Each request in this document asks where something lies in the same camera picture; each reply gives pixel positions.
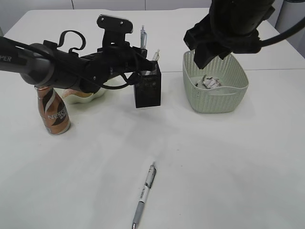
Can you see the light blue ballpoint pen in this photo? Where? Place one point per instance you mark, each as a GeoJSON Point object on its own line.
{"type": "Point", "coordinates": [143, 38]}

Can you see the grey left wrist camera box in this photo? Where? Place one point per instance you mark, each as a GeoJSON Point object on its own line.
{"type": "Point", "coordinates": [115, 30]}

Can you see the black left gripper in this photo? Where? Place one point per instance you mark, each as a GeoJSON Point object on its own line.
{"type": "Point", "coordinates": [110, 62]}

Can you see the pale green wavy glass bowl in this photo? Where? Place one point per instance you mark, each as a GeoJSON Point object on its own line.
{"type": "Point", "coordinates": [71, 96]}

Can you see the brown Nescafe coffee bottle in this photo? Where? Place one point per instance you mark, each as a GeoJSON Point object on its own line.
{"type": "Point", "coordinates": [52, 110]}

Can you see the pale green woven plastic basket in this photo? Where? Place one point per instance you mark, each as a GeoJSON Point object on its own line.
{"type": "Point", "coordinates": [222, 99]}

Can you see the grey patterned ballpoint pen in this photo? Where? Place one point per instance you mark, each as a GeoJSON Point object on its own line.
{"type": "Point", "coordinates": [144, 195]}

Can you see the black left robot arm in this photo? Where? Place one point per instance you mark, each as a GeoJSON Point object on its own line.
{"type": "Point", "coordinates": [41, 66]}

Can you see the paper with brown strip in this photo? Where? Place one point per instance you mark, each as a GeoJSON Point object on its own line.
{"type": "Point", "coordinates": [210, 82]}

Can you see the golden bread loaf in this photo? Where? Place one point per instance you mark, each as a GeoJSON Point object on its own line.
{"type": "Point", "coordinates": [80, 94]}

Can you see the black mesh pen holder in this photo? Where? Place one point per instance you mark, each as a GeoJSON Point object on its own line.
{"type": "Point", "coordinates": [147, 90]}

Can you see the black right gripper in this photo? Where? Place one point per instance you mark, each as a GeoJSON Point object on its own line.
{"type": "Point", "coordinates": [230, 26]}

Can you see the cream white ballpoint pen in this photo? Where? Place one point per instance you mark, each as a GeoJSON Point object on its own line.
{"type": "Point", "coordinates": [156, 55]}

